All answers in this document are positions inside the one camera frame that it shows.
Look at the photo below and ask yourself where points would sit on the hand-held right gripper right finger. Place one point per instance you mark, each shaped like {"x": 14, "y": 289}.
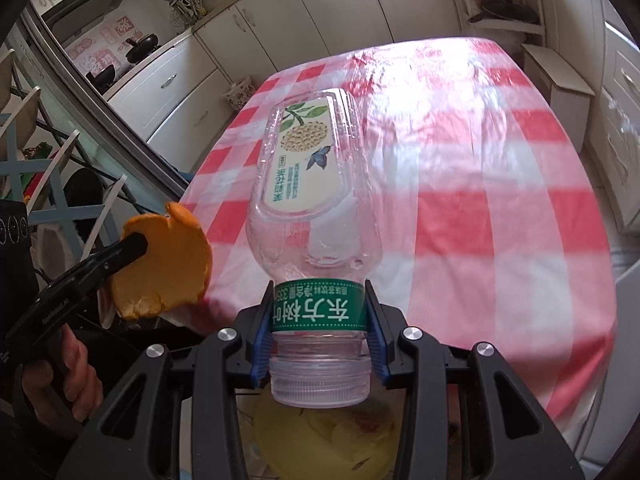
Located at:
{"x": 377, "y": 355}

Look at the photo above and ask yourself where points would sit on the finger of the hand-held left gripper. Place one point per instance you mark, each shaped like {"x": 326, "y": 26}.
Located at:
{"x": 115, "y": 257}

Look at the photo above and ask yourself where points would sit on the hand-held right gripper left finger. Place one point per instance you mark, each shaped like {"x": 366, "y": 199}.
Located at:
{"x": 260, "y": 355}

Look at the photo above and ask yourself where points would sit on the orange peel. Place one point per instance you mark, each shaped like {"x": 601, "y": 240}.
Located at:
{"x": 170, "y": 270}

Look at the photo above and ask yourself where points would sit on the yellow plastic basin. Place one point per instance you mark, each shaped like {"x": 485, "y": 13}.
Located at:
{"x": 325, "y": 445}

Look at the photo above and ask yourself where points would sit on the clear plastic bottle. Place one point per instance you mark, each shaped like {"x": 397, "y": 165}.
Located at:
{"x": 310, "y": 185}

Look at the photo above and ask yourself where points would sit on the person's left hand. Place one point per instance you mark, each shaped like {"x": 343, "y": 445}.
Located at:
{"x": 75, "y": 380}

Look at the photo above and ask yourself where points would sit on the white and blue drying rack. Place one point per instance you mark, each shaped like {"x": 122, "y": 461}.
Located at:
{"x": 30, "y": 162}

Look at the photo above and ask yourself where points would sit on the black frying pan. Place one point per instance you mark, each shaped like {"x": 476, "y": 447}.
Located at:
{"x": 141, "y": 47}
{"x": 102, "y": 77}

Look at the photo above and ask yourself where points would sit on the red checked tablecloth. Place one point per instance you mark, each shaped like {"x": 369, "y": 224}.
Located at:
{"x": 475, "y": 185}

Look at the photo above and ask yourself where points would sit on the floral basket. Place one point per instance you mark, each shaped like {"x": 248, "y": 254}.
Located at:
{"x": 241, "y": 94}

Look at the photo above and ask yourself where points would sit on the cream kitchen base cabinets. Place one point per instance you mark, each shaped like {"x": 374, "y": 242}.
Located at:
{"x": 325, "y": 20}

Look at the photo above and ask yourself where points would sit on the cream drawer cabinet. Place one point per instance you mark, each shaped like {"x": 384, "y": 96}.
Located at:
{"x": 622, "y": 135}

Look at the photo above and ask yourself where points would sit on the cardboard box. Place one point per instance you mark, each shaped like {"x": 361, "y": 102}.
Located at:
{"x": 555, "y": 75}

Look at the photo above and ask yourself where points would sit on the white shelf rack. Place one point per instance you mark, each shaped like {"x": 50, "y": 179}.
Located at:
{"x": 520, "y": 29}

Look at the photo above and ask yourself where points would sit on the black wok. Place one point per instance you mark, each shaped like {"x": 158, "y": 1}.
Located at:
{"x": 505, "y": 10}

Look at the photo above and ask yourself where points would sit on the grey sliding door frame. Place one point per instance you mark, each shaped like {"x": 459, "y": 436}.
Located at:
{"x": 100, "y": 105}

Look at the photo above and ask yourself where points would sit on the pink wall stickers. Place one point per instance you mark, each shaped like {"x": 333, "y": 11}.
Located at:
{"x": 120, "y": 27}

